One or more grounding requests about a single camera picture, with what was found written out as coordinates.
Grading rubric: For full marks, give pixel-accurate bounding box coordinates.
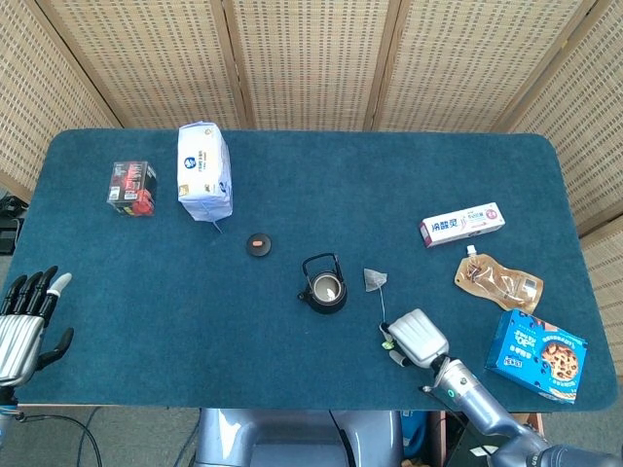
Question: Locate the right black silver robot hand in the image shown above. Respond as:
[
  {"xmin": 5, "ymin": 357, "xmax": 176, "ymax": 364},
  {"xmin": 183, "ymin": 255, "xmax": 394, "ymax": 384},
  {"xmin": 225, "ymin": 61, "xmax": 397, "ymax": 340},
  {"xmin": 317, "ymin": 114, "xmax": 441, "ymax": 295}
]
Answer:
[{"xmin": 379, "ymin": 307, "xmax": 450, "ymax": 369}]

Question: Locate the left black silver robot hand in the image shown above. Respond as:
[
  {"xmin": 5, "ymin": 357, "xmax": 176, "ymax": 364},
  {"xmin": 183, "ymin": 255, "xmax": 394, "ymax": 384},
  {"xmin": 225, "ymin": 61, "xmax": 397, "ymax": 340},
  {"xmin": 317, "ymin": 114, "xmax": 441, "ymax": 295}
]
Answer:
[{"xmin": 0, "ymin": 265, "xmax": 75, "ymax": 388}]

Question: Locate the pyramid tea bag with string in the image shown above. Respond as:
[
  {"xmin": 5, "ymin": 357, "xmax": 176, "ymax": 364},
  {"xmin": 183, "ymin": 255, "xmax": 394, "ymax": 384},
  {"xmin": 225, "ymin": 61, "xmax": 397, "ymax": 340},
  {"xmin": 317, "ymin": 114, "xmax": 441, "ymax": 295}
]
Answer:
[{"xmin": 362, "ymin": 267, "xmax": 396, "ymax": 350}]

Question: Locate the black cast iron teapot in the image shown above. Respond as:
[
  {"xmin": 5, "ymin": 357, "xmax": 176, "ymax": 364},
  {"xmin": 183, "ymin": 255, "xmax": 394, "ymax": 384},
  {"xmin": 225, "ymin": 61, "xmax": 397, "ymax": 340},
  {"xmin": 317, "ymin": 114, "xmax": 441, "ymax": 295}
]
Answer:
[{"xmin": 298, "ymin": 252, "xmax": 349, "ymax": 315}]

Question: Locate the black teapot lid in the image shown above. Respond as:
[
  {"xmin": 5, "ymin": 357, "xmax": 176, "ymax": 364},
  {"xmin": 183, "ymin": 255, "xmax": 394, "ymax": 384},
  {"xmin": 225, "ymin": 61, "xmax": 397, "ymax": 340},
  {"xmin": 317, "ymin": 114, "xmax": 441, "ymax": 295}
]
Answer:
[{"xmin": 245, "ymin": 233, "xmax": 273, "ymax": 258}]

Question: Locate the blue package under table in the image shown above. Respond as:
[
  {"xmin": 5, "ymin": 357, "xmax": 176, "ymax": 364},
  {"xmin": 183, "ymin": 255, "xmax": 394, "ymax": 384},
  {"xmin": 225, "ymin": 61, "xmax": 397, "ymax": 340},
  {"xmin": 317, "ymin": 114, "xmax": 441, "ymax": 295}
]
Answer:
[{"xmin": 401, "ymin": 411, "xmax": 429, "ymax": 459}]

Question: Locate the brown spout pouch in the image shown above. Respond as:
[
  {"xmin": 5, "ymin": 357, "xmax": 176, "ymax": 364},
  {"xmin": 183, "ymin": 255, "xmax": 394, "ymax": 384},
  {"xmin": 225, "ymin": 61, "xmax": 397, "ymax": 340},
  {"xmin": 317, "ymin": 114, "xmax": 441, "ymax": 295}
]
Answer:
[{"xmin": 454, "ymin": 244, "xmax": 545, "ymax": 313}]

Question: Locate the black floor equipment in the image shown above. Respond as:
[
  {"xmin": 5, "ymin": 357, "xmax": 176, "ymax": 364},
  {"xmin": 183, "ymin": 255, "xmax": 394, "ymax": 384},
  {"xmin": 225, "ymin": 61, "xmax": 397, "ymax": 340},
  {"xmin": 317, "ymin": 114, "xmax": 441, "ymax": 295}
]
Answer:
[{"xmin": 0, "ymin": 192, "xmax": 25, "ymax": 255}]

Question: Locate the black box under table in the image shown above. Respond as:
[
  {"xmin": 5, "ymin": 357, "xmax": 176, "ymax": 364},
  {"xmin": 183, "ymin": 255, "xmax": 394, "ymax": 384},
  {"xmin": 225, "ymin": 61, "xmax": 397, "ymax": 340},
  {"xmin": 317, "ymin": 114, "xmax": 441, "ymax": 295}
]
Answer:
[{"xmin": 445, "ymin": 412, "xmax": 502, "ymax": 467}]

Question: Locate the blue cookie box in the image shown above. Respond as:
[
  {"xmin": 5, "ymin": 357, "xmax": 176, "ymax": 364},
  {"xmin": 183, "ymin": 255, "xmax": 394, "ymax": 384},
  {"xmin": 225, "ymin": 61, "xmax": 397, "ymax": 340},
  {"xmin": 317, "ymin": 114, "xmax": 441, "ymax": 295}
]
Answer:
[{"xmin": 485, "ymin": 308, "xmax": 589, "ymax": 405}]

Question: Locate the white pink toothpaste box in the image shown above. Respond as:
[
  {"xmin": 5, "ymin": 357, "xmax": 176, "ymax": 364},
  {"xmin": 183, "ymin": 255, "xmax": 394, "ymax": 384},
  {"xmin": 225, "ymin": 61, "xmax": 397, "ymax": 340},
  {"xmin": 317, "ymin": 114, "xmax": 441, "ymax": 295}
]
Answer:
[{"xmin": 420, "ymin": 201, "xmax": 506, "ymax": 249}]

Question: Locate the grey-blue robot torso base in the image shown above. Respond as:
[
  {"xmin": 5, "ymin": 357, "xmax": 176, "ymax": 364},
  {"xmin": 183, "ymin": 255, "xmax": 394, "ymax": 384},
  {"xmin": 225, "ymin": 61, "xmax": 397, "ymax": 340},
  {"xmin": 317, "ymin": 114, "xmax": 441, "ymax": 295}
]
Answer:
[{"xmin": 194, "ymin": 408, "xmax": 405, "ymax": 467}]

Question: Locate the black and red box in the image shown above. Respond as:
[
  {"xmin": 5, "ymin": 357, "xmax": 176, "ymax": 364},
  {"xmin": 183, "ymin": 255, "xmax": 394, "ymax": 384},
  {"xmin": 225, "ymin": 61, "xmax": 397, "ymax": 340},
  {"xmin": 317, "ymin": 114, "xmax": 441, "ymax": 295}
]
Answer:
[{"xmin": 105, "ymin": 161, "xmax": 159, "ymax": 218}]

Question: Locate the blue felt table mat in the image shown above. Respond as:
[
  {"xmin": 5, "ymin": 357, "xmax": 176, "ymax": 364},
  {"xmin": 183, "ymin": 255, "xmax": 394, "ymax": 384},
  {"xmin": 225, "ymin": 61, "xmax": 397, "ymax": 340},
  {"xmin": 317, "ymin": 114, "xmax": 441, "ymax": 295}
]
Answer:
[{"xmin": 0, "ymin": 128, "xmax": 619, "ymax": 413}]

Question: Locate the white tissue pack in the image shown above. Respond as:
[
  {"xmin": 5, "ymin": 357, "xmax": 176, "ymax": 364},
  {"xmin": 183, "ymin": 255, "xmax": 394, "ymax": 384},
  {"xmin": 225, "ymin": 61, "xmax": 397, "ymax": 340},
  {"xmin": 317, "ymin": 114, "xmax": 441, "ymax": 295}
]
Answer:
[{"xmin": 176, "ymin": 121, "xmax": 234, "ymax": 235}]

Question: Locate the woven bamboo folding screen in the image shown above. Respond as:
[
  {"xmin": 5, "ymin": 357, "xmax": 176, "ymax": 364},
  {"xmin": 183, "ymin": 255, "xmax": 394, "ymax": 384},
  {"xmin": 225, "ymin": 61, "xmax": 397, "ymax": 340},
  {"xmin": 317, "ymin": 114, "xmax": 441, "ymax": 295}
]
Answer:
[{"xmin": 0, "ymin": 0, "xmax": 623, "ymax": 378}]

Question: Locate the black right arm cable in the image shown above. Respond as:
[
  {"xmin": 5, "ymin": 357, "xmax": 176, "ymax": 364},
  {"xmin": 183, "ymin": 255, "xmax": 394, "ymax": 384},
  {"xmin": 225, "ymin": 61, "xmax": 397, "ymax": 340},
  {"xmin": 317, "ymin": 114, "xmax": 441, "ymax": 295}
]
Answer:
[{"xmin": 419, "ymin": 385, "xmax": 469, "ymax": 425}]

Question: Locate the black floor cable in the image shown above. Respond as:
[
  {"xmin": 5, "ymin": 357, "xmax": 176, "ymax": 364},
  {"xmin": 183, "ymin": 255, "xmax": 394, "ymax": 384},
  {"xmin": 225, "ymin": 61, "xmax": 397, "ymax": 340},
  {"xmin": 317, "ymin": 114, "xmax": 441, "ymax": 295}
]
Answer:
[{"xmin": 18, "ymin": 406, "xmax": 106, "ymax": 467}]

